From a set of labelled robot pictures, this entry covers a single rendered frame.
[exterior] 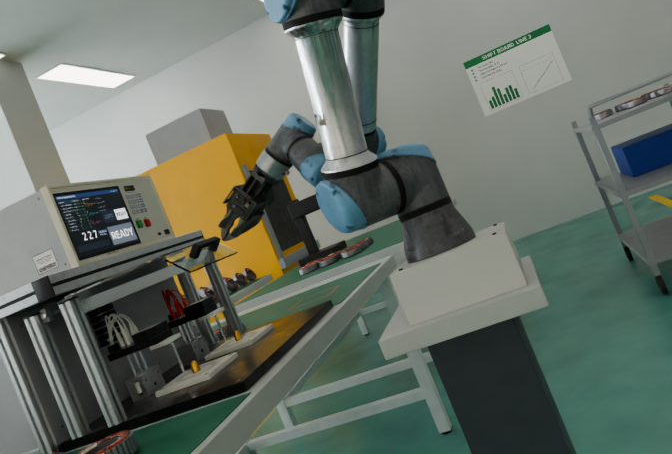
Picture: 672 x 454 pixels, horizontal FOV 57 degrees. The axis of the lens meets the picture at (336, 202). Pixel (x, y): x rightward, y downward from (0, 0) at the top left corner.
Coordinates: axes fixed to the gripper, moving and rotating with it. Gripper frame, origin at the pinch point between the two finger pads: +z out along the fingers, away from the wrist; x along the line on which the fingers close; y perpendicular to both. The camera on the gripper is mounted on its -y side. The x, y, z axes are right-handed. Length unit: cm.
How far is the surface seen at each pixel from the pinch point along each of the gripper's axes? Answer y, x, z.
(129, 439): 49, 20, 20
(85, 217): 10.6, -29.2, 15.6
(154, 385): 11.7, 9.5, 37.0
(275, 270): -336, -42, 138
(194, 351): -9.4, 8.3, 36.4
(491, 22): -521, -44, -142
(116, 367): 5.9, -2.8, 45.0
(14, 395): 32, -10, 48
